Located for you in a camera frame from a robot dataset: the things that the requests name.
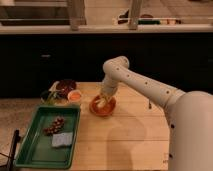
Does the right wooden post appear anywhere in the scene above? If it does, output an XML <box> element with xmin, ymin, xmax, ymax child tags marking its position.
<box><xmin>128</xmin><ymin>0</ymin><xmax>142</xmax><ymax>30</ymax></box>

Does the wooden post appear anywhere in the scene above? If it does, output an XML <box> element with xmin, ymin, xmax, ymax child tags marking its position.
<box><xmin>128</xmin><ymin>0</ymin><xmax>142</xmax><ymax>30</ymax></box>
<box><xmin>67</xmin><ymin>0</ymin><xmax>86</xmax><ymax>31</ymax></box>

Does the yellow banana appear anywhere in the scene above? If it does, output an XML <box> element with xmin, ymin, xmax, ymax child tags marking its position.
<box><xmin>96</xmin><ymin>95</ymin><xmax>111</xmax><ymax>108</ymax></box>

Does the black stand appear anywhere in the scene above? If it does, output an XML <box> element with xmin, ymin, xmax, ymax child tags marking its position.
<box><xmin>0</xmin><ymin>130</ymin><xmax>21</xmax><ymax>171</ymax></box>

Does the grey sponge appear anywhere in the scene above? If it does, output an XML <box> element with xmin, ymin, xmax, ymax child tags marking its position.
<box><xmin>52</xmin><ymin>132</ymin><xmax>73</xmax><ymax>147</ymax></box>

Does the red bowl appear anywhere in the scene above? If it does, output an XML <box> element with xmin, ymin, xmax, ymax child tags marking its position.
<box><xmin>89</xmin><ymin>95</ymin><xmax>116</xmax><ymax>117</ymax></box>

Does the red grapes bunch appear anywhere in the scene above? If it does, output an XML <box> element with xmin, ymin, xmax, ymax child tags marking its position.
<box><xmin>43</xmin><ymin>118</ymin><xmax>65</xmax><ymax>135</ymax></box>

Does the green plastic tray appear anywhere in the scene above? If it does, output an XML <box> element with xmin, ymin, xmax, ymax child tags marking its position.
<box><xmin>15</xmin><ymin>106</ymin><xmax>80</xmax><ymax>169</ymax></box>

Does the small orange bowl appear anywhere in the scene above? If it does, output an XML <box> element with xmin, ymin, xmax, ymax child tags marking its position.
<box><xmin>67</xmin><ymin>90</ymin><xmax>82</xmax><ymax>102</ymax></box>

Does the left wooden post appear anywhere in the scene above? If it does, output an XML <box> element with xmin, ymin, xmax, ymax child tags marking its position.
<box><xmin>67</xmin><ymin>0</ymin><xmax>86</xmax><ymax>31</ymax></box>

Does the dark counter cabinet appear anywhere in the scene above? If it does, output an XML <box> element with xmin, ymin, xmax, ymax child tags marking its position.
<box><xmin>0</xmin><ymin>33</ymin><xmax>213</xmax><ymax>98</ymax></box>

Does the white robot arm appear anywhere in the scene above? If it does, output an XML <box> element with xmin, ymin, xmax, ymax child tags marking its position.
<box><xmin>101</xmin><ymin>56</ymin><xmax>213</xmax><ymax>171</ymax></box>

